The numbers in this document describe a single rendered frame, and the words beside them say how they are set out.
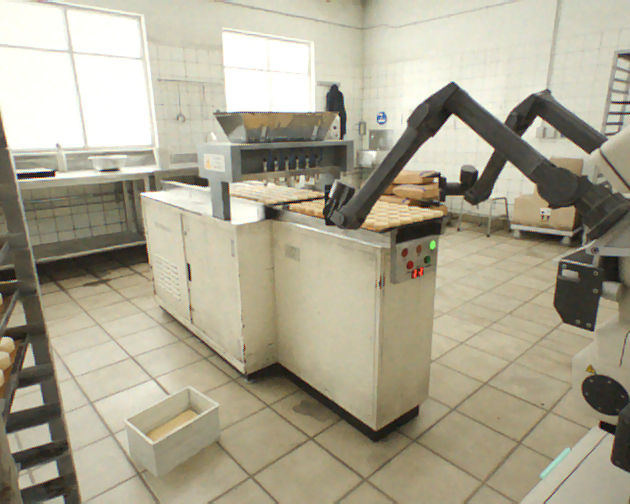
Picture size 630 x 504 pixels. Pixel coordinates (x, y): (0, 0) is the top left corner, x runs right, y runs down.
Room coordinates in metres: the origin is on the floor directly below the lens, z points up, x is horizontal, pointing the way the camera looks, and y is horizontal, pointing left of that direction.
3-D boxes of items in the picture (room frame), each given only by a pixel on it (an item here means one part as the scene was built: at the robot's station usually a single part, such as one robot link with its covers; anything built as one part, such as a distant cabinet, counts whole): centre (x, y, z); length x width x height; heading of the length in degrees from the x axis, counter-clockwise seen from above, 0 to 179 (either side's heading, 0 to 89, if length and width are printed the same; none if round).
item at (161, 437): (1.50, 0.58, 0.08); 0.30 x 0.22 x 0.16; 139
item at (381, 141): (6.58, -0.95, 0.93); 0.99 x 0.38 x 1.09; 42
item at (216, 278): (2.60, 0.47, 0.42); 1.28 x 0.72 x 0.84; 39
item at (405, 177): (5.68, -1.22, 0.62); 0.72 x 0.42 x 0.17; 48
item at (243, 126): (2.23, 0.18, 1.25); 0.56 x 0.29 x 0.14; 129
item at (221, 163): (2.23, 0.18, 1.01); 0.72 x 0.33 x 0.34; 129
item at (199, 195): (2.47, 0.63, 0.88); 1.28 x 0.01 x 0.07; 39
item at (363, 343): (1.83, -0.14, 0.45); 0.70 x 0.34 x 0.90; 39
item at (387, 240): (2.22, 0.36, 0.87); 2.01 x 0.03 x 0.07; 39
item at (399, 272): (1.55, -0.37, 0.77); 0.24 x 0.04 x 0.14; 129
